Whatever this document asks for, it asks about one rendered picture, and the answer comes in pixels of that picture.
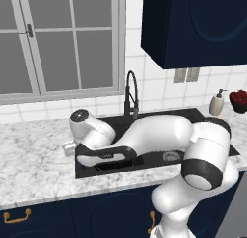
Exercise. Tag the beige soap dispenser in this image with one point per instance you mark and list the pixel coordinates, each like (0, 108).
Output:
(217, 104)

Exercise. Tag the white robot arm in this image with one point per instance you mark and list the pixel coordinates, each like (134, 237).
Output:
(160, 129)

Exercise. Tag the navy drawer front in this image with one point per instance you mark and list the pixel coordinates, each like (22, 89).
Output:
(41, 216)

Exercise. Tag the dark bowl of red fruit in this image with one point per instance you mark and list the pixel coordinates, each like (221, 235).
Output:
(239, 100)

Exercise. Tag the black sink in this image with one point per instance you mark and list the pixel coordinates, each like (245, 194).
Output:
(115, 169)

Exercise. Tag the navy cupboard door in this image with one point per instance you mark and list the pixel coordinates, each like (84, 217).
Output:
(212, 216)
(112, 214)

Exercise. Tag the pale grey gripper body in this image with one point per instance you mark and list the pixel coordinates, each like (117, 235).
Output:
(68, 148)

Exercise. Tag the navy wall cupboard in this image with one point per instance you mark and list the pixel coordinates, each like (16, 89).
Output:
(193, 26)

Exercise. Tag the black tap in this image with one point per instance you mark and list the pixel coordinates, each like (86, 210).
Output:
(131, 100)

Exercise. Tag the dark window latch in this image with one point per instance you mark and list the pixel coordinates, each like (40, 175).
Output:
(30, 30)

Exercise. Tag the grey wall socket plate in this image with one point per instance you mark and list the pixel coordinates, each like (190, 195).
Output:
(193, 74)
(179, 75)

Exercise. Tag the grey framed window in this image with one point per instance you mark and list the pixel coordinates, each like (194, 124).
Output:
(58, 42)

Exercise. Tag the grey dishwasher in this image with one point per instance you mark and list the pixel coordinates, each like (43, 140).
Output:
(236, 213)

